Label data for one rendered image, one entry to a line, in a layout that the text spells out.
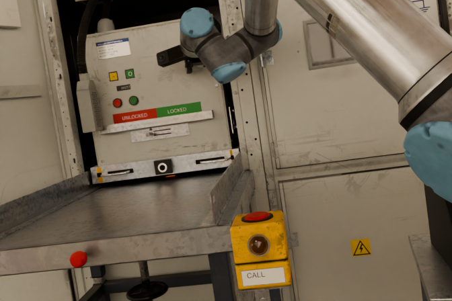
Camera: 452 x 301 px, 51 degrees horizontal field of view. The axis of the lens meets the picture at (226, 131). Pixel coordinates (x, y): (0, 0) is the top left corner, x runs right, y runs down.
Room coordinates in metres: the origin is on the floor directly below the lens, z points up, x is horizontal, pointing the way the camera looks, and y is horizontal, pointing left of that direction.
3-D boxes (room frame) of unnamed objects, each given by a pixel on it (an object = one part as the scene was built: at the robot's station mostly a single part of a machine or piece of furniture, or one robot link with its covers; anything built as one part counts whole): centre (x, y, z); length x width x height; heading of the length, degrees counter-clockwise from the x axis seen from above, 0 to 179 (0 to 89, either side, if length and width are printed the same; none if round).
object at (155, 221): (1.30, 0.28, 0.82); 0.68 x 0.62 x 0.06; 173
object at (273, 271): (0.73, -0.03, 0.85); 0.08 x 0.08 x 0.10; 83
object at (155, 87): (1.68, 0.23, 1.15); 0.48 x 0.01 x 0.48; 83
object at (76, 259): (0.94, 0.33, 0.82); 0.04 x 0.03 x 0.03; 173
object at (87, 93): (1.63, 0.45, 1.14); 0.08 x 0.05 x 0.17; 173
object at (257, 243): (0.68, -0.02, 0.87); 0.03 x 0.01 x 0.03; 83
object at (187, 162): (1.69, 0.23, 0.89); 0.54 x 0.05 x 0.06; 83
